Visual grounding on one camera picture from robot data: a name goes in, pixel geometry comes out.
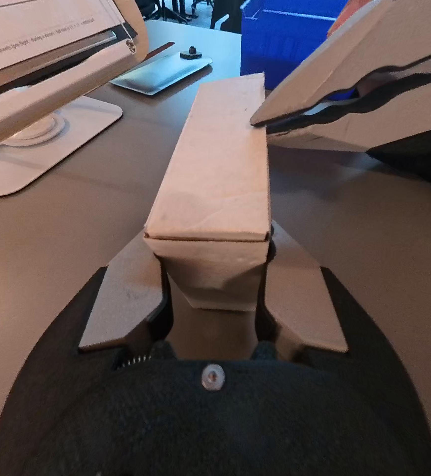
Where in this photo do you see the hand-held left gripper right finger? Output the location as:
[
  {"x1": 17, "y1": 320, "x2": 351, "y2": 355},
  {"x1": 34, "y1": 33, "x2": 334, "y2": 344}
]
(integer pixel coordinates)
[{"x1": 256, "y1": 220, "x2": 349, "y2": 363}]

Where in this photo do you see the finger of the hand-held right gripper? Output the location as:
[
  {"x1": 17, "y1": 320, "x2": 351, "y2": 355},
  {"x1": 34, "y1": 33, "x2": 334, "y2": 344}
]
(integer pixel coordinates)
[
  {"x1": 267, "y1": 79, "x2": 431, "y2": 153},
  {"x1": 250, "y1": 0, "x2": 431, "y2": 128}
]

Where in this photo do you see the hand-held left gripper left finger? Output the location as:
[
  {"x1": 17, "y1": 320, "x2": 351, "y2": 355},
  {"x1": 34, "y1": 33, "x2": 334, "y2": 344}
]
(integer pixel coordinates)
[{"x1": 78, "y1": 231, "x2": 174, "y2": 352}]

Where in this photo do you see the blue plastic bin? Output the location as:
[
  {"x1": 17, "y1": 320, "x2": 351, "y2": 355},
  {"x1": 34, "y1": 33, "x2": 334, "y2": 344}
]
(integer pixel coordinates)
[{"x1": 240, "y1": 0, "x2": 350, "y2": 102}]

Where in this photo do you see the white mailer box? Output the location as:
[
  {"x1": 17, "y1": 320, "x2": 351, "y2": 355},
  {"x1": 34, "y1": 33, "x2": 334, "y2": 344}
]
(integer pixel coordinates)
[{"x1": 144, "y1": 72, "x2": 272, "y2": 312}]

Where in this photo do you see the group of black office chairs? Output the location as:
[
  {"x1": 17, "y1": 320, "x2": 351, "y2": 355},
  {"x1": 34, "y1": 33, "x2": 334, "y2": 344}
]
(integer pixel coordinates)
[{"x1": 141, "y1": 0, "x2": 246, "y2": 35}]

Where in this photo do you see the grey laptop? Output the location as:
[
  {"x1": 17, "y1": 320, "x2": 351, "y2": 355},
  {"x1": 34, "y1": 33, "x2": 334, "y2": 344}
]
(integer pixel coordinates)
[{"x1": 109, "y1": 50, "x2": 214, "y2": 97}]

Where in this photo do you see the printed instruction sheet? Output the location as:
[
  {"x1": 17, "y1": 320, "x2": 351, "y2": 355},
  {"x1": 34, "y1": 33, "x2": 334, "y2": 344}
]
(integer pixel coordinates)
[{"x1": 0, "y1": 0, "x2": 126, "y2": 79}]

